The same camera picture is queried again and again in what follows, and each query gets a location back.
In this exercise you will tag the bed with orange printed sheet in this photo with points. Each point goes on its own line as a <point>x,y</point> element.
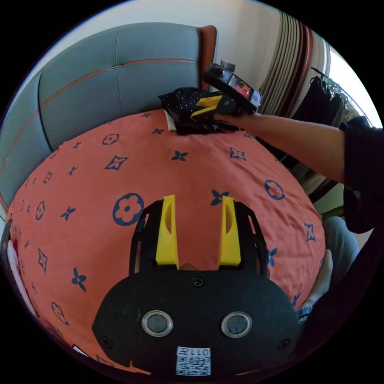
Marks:
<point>180,180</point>

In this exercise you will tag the person's body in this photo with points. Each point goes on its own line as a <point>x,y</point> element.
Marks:
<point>363,180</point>

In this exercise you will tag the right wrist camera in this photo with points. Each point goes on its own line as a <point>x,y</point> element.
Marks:
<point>232,86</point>

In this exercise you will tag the window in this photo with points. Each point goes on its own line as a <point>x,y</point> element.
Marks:
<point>339,69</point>

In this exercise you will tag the person's right forearm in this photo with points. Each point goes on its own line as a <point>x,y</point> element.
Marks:
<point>300,144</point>

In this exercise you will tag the dark hanging clothes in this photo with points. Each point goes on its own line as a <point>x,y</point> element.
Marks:
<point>322,99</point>

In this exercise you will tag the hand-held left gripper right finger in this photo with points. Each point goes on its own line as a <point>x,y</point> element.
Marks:
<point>230,240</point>

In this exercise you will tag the person's right hand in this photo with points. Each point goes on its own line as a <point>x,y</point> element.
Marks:
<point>241,119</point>

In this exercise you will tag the black polka dot long sleeve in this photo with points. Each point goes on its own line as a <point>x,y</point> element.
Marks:
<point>180,100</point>

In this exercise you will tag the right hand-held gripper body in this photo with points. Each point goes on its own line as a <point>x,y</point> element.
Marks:
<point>228,105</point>

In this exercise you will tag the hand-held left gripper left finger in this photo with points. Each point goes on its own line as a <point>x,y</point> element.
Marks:
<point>167,237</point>

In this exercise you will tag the striped curtain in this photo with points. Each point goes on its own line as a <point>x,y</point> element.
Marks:
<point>288,60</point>

